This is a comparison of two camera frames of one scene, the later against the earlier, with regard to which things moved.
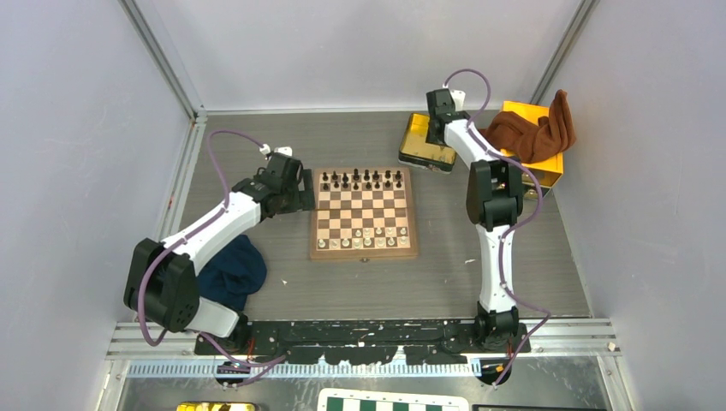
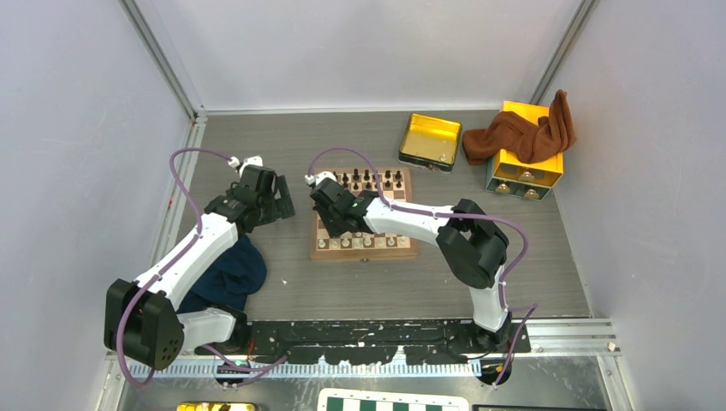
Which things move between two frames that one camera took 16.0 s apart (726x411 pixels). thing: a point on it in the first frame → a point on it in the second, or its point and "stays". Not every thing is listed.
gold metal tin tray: x=414 y=151 stays
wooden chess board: x=364 y=213 stays
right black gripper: x=431 y=139 → x=332 y=231
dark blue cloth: x=235 y=272 stays
